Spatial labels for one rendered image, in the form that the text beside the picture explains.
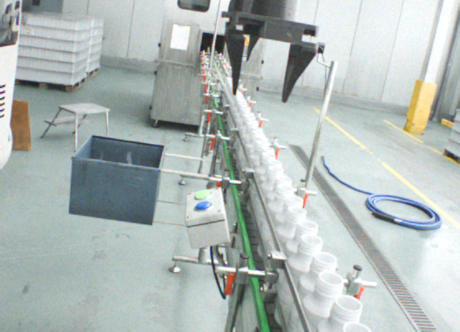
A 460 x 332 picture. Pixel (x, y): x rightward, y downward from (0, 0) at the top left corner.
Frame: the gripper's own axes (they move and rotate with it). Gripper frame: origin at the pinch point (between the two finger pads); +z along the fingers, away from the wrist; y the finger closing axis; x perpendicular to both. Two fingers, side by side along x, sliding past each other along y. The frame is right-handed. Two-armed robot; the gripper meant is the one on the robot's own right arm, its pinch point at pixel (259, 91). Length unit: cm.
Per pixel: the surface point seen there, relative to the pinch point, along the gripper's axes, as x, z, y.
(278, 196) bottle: 31.7, 25.5, 13.2
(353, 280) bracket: 10.2, 31.4, 24.2
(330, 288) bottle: -4.3, 24.4, 13.8
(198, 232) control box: 25.7, 32.7, -2.8
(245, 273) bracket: 10.1, 31.7, 4.7
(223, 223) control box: 25.6, 30.3, 1.7
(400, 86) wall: 1072, 72, 550
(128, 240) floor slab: 217, 140, -32
